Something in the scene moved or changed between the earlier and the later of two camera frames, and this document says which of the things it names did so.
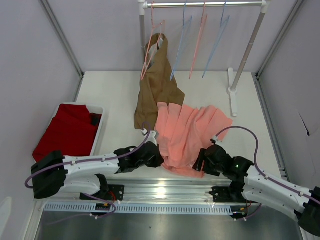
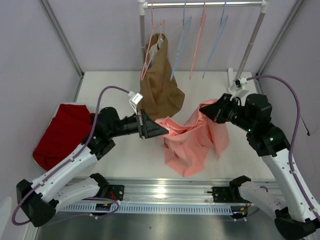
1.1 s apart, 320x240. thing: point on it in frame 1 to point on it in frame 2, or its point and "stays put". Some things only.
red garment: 72,131 stays put
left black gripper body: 153,162 to 143,128
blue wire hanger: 185,30 stays put
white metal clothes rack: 232,85 stays put
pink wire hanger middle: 201,33 stays put
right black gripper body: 202,162 to 221,110
